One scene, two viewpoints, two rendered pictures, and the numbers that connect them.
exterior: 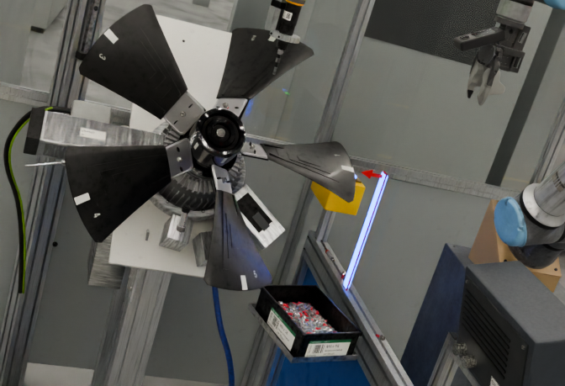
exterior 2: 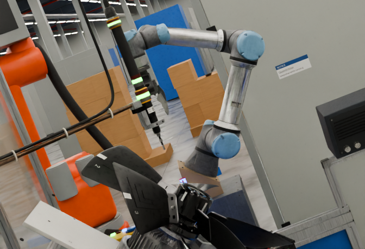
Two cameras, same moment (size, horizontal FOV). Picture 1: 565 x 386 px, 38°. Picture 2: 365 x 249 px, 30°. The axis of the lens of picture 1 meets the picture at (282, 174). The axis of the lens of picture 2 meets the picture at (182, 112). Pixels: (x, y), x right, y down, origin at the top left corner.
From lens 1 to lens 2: 2.36 m
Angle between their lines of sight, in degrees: 70
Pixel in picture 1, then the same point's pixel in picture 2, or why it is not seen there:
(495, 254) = (211, 182)
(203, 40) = (47, 214)
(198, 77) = (79, 230)
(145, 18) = (123, 170)
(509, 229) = (233, 146)
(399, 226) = not seen: outside the picture
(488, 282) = (341, 108)
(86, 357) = not seen: outside the picture
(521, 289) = (345, 100)
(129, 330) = not seen: outside the picture
